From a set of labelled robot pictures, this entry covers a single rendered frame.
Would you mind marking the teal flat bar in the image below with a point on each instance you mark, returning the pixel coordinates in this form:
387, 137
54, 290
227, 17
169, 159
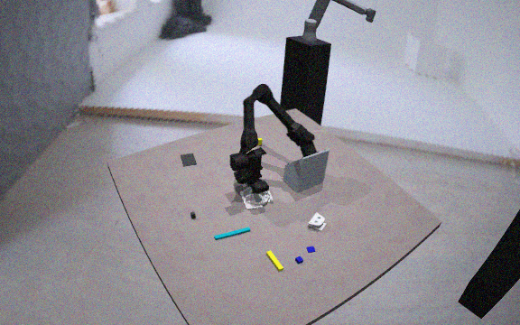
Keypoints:
229, 234

